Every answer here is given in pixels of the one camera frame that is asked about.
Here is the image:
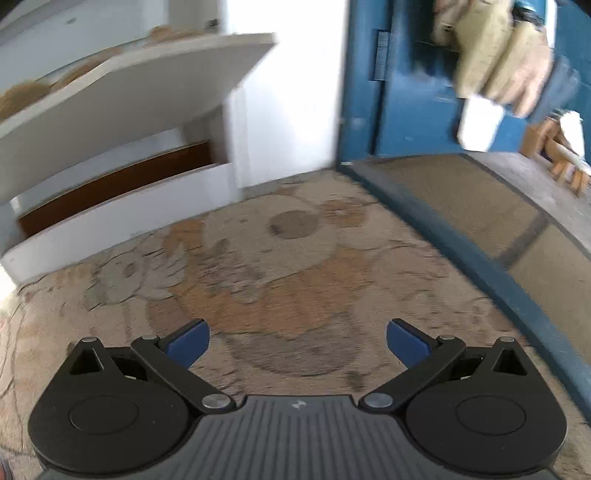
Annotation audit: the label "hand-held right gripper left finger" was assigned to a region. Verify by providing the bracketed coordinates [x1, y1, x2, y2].
[68, 318, 236, 414]

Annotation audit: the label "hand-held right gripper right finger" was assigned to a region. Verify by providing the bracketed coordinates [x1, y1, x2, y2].
[359, 318, 539, 414]

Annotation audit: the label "white shoe cabinet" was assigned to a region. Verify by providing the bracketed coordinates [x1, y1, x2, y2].
[0, 0, 342, 282]

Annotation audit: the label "cream bow fluffy slipper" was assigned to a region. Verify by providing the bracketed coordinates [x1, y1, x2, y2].
[51, 55, 123, 90]
[147, 25, 206, 43]

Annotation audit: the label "beige sheep plush slipper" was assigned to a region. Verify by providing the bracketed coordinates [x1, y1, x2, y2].
[0, 80, 54, 121]

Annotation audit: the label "printed cartoon doormat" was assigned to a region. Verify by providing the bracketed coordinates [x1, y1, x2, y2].
[0, 173, 591, 480]

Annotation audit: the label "woven straw mat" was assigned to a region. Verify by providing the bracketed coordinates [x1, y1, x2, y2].
[369, 152, 591, 333]

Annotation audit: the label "white hanging sheet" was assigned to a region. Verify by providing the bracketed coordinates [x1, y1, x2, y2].
[456, 95, 504, 153]

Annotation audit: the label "cardboard box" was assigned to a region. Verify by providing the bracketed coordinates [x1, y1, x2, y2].
[519, 124, 550, 160]

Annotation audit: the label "wooden stool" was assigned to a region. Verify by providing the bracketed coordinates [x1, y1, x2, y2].
[547, 111, 591, 197]

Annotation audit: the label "hanging slippers on door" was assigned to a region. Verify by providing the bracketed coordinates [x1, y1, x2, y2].
[431, 0, 580, 123]

